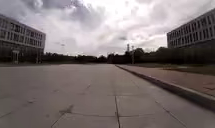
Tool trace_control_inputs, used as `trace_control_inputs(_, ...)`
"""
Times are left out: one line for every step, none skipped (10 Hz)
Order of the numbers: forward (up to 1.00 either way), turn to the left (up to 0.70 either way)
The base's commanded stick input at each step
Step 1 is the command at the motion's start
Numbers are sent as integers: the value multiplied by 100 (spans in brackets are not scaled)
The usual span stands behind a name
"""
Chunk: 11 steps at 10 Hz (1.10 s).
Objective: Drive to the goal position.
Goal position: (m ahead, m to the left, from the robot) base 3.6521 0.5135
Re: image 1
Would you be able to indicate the row of dark trees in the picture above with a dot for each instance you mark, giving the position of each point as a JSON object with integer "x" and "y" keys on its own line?
{"x": 128, "y": 57}

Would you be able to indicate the grey concrete slab pavement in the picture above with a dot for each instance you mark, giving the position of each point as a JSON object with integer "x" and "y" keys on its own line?
{"x": 85, "y": 93}

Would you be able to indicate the grey concrete kerb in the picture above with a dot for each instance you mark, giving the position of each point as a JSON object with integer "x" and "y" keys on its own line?
{"x": 175, "y": 89}

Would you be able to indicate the reddish brick paved strip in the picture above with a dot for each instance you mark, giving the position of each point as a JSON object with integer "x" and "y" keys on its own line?
{"x": 188, "y": 80}

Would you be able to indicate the grey building with window rows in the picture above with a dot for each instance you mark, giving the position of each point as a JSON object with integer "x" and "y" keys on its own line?
{"x": 16, "y": 41}

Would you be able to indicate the pale building with window grid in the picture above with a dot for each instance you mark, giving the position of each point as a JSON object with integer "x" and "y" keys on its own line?
{"x": 195, "y": 31}

